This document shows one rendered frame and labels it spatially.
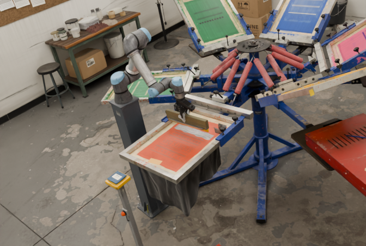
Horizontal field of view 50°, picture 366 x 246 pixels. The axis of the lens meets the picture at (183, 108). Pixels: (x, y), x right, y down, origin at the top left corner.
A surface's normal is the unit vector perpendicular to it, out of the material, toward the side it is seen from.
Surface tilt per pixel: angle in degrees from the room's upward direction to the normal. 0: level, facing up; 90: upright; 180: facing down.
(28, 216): 0
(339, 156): 0
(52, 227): 0
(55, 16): 90
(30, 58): 90
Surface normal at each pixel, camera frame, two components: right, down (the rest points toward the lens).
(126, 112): 0.65, 0.29
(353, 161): -0.17, -0.85
